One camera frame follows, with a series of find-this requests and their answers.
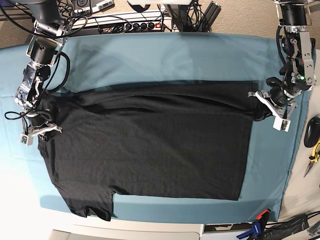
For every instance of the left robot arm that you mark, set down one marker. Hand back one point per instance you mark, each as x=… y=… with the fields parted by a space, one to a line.
x=295 y=49

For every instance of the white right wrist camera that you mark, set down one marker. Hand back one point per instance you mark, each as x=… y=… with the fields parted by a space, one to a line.
x=26 y=139

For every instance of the teal table cloth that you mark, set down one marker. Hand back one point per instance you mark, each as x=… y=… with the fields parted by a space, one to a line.
x=119 y=60

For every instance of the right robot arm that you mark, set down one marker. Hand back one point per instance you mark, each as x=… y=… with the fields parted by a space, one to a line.
x=53 y=22

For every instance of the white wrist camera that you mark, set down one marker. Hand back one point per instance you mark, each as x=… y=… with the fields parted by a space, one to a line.
x=281 y=124
x=26 y=139

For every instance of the blue orange clamp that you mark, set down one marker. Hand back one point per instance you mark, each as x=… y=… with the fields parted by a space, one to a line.
x=257 y=229

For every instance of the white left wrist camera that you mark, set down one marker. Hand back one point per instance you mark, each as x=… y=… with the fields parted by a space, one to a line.
x=281 y=124

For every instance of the black T-shirt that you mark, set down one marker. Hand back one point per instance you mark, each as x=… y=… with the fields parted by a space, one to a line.
x=173 y=141

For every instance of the black electronics boxes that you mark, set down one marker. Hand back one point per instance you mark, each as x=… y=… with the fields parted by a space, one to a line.
x=87 y=7

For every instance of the white table frame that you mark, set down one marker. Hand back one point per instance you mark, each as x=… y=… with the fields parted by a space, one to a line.
x=133 y=230

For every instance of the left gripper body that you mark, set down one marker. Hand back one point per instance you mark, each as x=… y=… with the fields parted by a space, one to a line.
x=280 y=100

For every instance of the black computer mouse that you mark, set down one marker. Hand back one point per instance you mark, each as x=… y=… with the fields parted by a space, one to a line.
x=312 y=133

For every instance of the yellow handled pliers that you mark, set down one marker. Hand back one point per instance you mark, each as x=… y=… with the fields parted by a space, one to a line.
x=314 y=158

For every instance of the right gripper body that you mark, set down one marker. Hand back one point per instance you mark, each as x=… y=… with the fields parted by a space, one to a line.
x=33 y=124

